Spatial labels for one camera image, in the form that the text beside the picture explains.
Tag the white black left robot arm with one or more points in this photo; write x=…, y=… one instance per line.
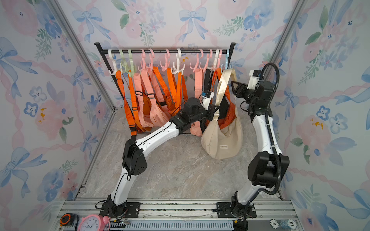
x=135, y=152

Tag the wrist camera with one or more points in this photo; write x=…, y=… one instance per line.
x=254, y=79
x=207, y=95

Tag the pink crossbody bag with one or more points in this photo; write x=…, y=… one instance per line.
x=195, y=127

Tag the black metal garment rack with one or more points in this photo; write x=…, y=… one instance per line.
x=167, y=52

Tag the white plastic hook middle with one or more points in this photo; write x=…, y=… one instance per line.
x=176, y=69

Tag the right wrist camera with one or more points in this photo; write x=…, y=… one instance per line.
x=254, y=79

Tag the light blue plastic hook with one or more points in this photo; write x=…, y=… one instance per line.
x=227, y=59

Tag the beige crossbody bag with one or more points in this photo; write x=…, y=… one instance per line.
x=222, y=144

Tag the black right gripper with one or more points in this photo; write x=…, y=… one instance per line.
x=242, y=89

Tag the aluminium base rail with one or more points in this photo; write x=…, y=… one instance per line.
x=185, y=210

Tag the white plastic hook left end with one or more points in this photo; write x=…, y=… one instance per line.
x=112, y=57

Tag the orange sling bag middle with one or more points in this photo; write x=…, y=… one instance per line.
x=178, y=90

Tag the black crossbody bag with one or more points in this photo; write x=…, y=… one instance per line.
x=208, y=80

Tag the white poker chips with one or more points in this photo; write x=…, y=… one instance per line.
x=286, y=224

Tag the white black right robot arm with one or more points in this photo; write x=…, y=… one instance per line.
x=266, y=170

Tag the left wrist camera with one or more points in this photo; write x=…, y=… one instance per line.
x=207, y=95

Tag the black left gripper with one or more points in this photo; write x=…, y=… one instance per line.
x=210, y=112

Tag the pink alarm clock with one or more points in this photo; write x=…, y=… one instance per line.
x=94, y=223

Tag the orange black tape measure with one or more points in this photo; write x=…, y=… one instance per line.
x=68, y=219

